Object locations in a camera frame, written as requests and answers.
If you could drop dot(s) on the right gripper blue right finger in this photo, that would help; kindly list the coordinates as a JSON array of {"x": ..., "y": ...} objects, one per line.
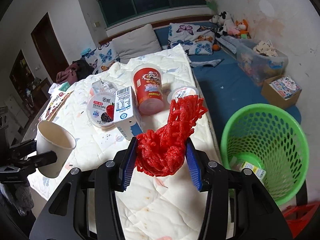
[{"x": 194, "y": 164}]

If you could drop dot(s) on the cartoon printed paper bag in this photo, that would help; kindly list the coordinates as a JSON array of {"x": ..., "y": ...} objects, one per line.
[{"x": 55, "y": 103}]

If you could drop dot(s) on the beige pillow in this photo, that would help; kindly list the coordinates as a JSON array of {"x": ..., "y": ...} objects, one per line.
[{"x": 139, "y": 42}]

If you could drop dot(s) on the patterned cloth in bin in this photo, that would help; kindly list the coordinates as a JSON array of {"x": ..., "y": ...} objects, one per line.
[{"x": 265, "y": 48}]

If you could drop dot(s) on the butterfly pillow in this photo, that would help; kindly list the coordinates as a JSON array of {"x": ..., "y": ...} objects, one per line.
[
  {"x": 194, "y": 39},
  {"x": 101, "y": 58}
]

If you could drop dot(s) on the left gloved hand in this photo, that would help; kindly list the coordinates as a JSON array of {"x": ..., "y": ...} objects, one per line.
[{"x": 19, "y": 195}]

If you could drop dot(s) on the green plastic mesh basket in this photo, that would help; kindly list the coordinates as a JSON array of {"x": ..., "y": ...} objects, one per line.
[{"x": 268, "y": 137}]

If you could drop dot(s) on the pile of dark clothes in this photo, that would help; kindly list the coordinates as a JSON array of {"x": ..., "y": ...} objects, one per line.
[{"x": 77, "y": 71}]

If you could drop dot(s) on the red plastic stool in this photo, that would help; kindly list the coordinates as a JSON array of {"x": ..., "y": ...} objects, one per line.
[{"x": 303, "y": 220}]

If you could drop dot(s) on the red snack cup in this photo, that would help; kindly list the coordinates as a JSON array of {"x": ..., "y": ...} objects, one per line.
[{"x": 147, "y": 82}]

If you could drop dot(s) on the small orange ball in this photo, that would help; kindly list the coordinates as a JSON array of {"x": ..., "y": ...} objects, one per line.
[{"x": 216, "y": 47}]

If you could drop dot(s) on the white paper cup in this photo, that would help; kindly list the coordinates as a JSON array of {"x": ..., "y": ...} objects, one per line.
[{"x": 52, "y": 137}]

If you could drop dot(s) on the blue mattress sheet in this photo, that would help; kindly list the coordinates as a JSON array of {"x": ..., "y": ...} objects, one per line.
[{"x": 226, "y": 88}]

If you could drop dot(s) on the dark wooden door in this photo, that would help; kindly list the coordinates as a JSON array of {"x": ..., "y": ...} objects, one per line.
[{"x": 48, "y": 47}]

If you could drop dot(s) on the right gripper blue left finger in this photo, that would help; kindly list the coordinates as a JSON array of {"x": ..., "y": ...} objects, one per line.
[{"x": 127, "y": 165}]

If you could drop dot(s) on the cow plush toy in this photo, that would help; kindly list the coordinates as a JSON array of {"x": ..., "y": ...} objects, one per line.
[{"x": 225, "y": 24}]

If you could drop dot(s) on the dark window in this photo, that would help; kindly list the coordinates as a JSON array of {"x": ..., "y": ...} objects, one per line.
[{"x": 152, "y": 1}]

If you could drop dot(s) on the clear plastic yogurt tub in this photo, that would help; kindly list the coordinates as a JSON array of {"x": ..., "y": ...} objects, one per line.
[{"x": 181, "y": 92}]

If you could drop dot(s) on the clear plastic bag with label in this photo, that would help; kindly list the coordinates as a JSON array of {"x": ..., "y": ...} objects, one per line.
[{"x": 103, "y": 86}]

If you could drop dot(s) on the cardboard box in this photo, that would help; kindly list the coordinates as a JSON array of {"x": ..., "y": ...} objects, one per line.
[{"x": 274, "y": 98}]

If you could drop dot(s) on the white quilted blanket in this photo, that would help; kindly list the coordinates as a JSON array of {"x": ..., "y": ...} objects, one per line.
[{"x": 161, "y": 201}]

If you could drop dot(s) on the colourful booklet in box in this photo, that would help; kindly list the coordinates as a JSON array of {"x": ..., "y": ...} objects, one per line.
[{"x": 286, "y": 87}]

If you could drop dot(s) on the round yogurt cup lid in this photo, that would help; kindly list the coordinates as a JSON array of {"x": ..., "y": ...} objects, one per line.
[{"x": 100, "y": 109}]

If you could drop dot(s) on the white plastic wrapper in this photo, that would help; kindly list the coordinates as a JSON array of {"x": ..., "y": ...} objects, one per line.
[{"x": 239, "y": 164}]

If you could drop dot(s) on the butterfly pillow left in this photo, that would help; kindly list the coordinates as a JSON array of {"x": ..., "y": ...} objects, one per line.
[{"x": 101, "y": 58}]

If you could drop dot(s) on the red foam fruit net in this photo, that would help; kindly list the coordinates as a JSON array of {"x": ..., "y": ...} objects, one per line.
[{"x": 161, "y": 153}]

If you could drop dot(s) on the butterfly pillow right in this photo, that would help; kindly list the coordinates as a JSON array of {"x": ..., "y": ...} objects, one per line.
[{"x": 194, "y": 39}]

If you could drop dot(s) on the white blue milk carton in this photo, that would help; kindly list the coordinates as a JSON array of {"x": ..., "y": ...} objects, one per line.
[{"x": 127, "y": 118}]

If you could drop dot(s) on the orange fox plush toy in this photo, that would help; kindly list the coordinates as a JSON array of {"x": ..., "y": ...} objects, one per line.
[{"x": 242, "y": 27}]

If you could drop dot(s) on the clear plastic storage bin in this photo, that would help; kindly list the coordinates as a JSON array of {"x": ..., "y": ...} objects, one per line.
[{"x": 257, "y": 67}]

